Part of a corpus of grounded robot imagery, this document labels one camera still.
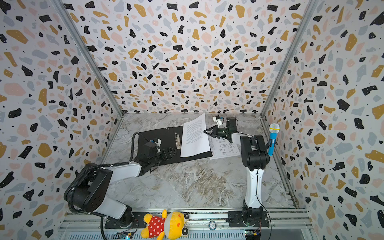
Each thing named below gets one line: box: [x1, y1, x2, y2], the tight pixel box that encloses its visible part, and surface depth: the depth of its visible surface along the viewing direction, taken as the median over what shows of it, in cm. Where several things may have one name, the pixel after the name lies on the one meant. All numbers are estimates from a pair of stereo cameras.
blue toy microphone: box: [268, 123, 280, 156], surface depth 81 cm
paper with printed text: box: [180, 112, 211, 158], surface depth 105 cm
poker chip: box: [208, 221, 217, 231], surface depth 74 cm
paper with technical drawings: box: [207, 134, 241, 160], surface depth 103 cm
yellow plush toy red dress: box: [140, 209, 190, 240], surface depth 68 cm
